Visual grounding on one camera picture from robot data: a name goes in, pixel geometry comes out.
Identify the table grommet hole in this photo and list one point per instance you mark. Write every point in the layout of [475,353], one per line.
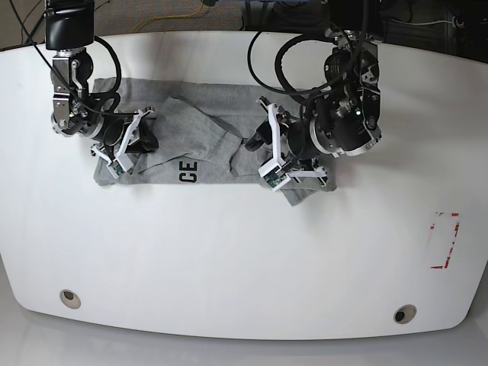
[70,299]
[405,314]

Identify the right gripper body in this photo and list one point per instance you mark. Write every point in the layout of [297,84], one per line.
[111,133]

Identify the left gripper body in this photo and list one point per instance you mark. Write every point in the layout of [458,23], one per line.
[328,134]

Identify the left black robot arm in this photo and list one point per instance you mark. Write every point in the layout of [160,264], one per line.
[351,70]

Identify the red tape marking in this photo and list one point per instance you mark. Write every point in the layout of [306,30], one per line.
[441,239]

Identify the right table grommet hole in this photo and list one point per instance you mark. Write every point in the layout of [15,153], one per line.
[405,314]

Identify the left table grommet hole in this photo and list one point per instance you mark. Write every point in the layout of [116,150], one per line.
[70,299]

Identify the grey t-shirt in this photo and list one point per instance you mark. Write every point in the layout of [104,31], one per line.
[201,129]

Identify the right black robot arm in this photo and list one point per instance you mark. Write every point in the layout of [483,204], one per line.
[70,28]

